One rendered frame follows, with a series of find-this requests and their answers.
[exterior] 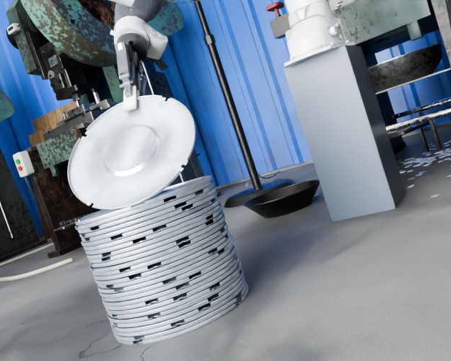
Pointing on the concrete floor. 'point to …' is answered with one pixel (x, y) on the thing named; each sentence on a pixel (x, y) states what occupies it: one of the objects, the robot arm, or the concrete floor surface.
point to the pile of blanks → (165, 266)
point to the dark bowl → (284, 199)
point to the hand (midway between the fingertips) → (132, 100)
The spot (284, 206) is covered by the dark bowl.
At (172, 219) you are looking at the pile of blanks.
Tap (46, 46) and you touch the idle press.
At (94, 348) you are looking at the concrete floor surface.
